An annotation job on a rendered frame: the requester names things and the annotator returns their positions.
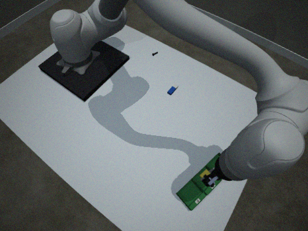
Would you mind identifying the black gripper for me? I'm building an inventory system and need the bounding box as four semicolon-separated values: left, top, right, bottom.
200;158;232;187

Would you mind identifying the green rack of bins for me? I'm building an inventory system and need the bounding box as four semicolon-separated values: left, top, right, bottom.
177;153;222;211

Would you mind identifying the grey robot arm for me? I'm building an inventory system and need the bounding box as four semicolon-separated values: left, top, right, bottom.
50;0;308;181

